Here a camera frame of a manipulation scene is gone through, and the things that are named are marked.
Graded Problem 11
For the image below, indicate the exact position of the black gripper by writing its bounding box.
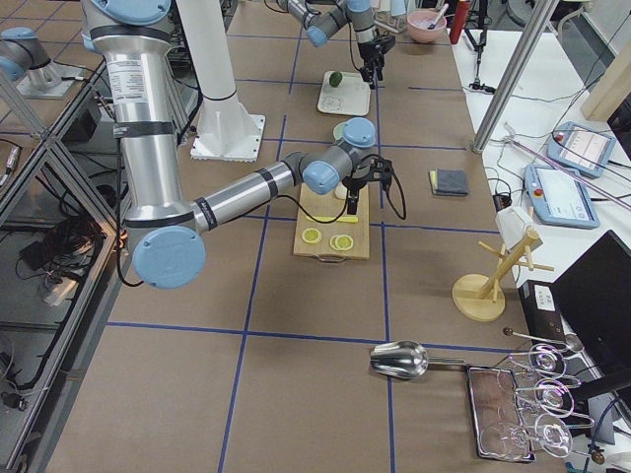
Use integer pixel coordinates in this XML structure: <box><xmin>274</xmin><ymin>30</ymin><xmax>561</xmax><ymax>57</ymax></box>
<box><xmin>358</xmin><ymin>34</ymin><xmax>395</xmax><ymax>89</ymax></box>
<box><xmin>343</xmin><ymin>156</ymin><xmax>393</xmax><ymax>215</ymax></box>

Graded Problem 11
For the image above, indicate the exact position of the white steamed bun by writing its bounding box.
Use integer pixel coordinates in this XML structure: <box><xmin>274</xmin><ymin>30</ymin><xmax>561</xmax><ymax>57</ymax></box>
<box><xmin>335</xmin><ymin>185</ymin><xmax>347</xmax><ymax>200</ymax></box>

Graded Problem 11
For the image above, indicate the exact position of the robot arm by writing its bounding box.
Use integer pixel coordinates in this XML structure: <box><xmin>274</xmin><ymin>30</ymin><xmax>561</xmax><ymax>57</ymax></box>
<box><xmin>263</xmin><ymin>0</ymin><xmax>395</xmax><ymax>90</ymax></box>
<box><xmin>82</xmin><ymin>1</ymin><xmax>393</xmax><ymax>289</ymax></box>

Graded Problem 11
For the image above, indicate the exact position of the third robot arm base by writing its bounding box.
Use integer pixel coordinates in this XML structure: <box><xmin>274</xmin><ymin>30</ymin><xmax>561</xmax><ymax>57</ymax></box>
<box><xmin>1</xmin><ymin>27</ymin><xmax>71</xmax><ymax>100</ymax></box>

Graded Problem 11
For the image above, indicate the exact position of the pink bowl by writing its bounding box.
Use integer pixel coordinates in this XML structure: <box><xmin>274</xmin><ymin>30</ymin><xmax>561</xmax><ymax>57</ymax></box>
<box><xmin>406</xmin><ymin>10</ymin><xmax>447</xmax><ymax>43</ymax></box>

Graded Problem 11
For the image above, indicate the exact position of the mint green bowl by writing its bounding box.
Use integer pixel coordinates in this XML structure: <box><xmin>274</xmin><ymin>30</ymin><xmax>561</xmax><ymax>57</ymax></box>
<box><xmin>332</xmin><ymin>121</ymin><xmax>347</xmax><ymax>143</ymax></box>

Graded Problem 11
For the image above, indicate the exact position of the white bear tray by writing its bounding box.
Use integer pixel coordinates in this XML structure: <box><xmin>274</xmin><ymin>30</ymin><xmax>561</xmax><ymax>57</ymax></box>
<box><xmin>316</xmin><ymin>71</ymin><xmax>371</xmax><ymax>116</ymax></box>

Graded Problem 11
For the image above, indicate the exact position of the green avocado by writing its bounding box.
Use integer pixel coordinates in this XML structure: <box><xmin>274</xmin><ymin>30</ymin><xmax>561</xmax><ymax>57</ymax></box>
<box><xmin>328</xmin><ymin>71</ymin><xmax>343</xmax><ymax>88</ymax></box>

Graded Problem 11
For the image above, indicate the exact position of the yellow plastic knife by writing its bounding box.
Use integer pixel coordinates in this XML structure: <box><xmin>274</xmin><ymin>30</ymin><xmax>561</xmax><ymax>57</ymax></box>
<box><xmin>306</xmin><ymin>216</ymin><xmax>359</xmax><ymax>224</ymax></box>

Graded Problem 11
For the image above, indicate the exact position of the bamboo cutting board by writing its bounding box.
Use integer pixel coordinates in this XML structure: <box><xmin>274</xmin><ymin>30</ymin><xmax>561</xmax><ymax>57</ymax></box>
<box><xmin>293</xmin><ymin>184</ymin><xmax>370</xmax><ymax>259</ymax></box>

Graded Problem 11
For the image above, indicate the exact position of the lemon slice upper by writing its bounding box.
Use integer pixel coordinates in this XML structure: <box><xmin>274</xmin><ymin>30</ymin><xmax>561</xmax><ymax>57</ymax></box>
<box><xmin>301</xmin><ymin>228</ymin><xmax>322</xmax><ymax>244</ymax></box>

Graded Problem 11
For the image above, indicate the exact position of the yellow sponge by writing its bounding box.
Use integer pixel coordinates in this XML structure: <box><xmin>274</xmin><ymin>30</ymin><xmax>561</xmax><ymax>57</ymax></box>
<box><xmin>429</xmin><ymin>169</ymin><xmax>438</xmax><ymax>195</ymax></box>

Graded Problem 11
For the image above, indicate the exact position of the grey folded cloth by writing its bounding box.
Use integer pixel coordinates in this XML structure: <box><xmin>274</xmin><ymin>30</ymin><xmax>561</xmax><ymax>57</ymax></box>
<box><xmin>433</xmin><ymin>169</ymin><xmax>468</xmax><ymax>196</ymax></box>

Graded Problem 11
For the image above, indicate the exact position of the red cylinder bottle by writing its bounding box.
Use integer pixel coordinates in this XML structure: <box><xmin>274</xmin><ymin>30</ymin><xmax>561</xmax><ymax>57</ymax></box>
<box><xmin>450</xmin><ymin>0</ymin><xmax>470</xmax><ymax>44</ymax></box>

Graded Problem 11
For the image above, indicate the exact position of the black tripod stick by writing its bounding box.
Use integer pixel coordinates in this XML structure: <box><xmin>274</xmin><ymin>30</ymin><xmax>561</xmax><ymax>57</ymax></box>
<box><xmin>464</xmin><ymin>0</ymin><xmax>496</xmax><ymax>95</ymax></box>

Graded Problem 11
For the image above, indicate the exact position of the wooden mug tree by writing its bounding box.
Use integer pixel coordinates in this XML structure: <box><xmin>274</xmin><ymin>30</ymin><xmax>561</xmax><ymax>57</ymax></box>
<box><xmin>452</xmin><ymin>227</ymin><xmax>554</xmax><ymax>322</ymax></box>

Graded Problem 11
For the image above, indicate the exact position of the metal scoop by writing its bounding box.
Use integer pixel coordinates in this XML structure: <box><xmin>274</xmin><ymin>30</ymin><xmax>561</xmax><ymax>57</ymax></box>
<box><xmin>370</xmin><ymin>340</ymin><xmax>467</xmax><ymax>380</ymax></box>

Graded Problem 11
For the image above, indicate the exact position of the teach pendant near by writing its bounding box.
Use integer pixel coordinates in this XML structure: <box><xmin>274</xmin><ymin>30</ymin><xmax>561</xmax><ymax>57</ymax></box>
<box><xmin>524</xmin><ymin>165</ymin><xmax>600</xmax><ymax>230</ymax></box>

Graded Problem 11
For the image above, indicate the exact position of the teach pendant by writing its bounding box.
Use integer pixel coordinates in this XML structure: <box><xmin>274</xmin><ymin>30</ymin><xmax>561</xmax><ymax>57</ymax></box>
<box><xmin>524</xmin><ymin>165</ymin><xmax>600</xmax><ymax>230</ymax></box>
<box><xmin>547</xmin><ymin>121</ymin><xmax>616</xmax><ymax>178</ymax></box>

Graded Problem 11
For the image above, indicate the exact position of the teach pendant far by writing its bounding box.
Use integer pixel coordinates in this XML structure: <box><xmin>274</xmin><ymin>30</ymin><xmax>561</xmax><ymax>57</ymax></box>
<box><xmin>547</xmin><ymin>121</ymin><xmax>616</xmax><ymax>178</ymax></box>

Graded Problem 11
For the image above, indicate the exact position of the black laptop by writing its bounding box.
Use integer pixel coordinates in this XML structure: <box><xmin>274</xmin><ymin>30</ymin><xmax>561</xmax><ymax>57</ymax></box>
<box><xmin>551</xmin><ymin>231</ymin><xmax>630</xmax><ymax>374</ymax></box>

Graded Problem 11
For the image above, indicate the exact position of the dark glass tray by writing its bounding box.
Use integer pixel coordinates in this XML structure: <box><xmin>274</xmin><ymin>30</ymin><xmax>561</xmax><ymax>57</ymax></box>
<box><xmin>465</xmin><ymin>366</ymin><xmax>535</xmax><ymax>463</ymax></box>

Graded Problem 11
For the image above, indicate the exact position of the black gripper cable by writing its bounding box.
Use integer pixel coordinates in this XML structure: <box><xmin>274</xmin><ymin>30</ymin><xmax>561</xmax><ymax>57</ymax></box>
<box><xmin>367</xmin><ymin>155</ymin><xmax>408</xmax><ymax>221</ymax></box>

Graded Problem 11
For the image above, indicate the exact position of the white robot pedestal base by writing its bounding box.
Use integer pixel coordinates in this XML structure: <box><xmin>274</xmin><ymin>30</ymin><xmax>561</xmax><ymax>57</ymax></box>
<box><xmin>176</xmin><ymin>0</ymin><xmax>265</xmax><ymax>163</ymax></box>

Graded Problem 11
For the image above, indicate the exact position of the aluminium frame post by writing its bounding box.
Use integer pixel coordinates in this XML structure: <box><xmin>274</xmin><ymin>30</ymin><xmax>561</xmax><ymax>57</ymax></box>
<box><xmin>471</xmin><ymin>0</ymin><xmax>559</xmax><ymax>154</ymax></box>

